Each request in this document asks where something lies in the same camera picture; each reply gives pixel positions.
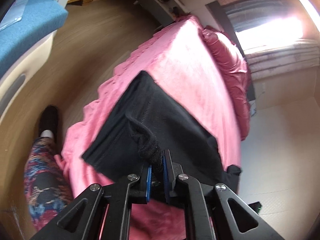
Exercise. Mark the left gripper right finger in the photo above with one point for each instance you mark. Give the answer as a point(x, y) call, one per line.
point(171, 171)

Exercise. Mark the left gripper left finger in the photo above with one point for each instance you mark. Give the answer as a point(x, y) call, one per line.
point(145, 182)

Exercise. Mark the black pants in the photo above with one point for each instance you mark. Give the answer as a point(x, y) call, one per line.
point(143, 124)

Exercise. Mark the patterned trouser leg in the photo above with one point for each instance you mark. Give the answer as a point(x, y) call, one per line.
point(46, 190)

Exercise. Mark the pink bed blanket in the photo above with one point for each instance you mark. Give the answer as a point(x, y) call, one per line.
point(181, 64)

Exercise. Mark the dark headboard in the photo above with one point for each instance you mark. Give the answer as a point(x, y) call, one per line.
point(222, 22)

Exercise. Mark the grey white nightstand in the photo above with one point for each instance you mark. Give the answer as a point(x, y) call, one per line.
point(165, 12)

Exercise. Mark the beige window curtain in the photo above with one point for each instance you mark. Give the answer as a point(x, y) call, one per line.
point(276, 36)

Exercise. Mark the blue cushioned chair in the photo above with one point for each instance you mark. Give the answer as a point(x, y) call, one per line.
point(27, 43)

